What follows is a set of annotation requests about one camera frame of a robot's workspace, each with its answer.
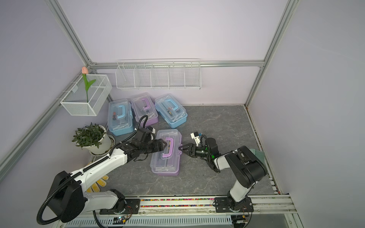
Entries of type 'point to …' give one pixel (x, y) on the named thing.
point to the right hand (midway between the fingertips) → (179, 149)
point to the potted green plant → (94, 137)
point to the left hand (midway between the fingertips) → (162, 146)
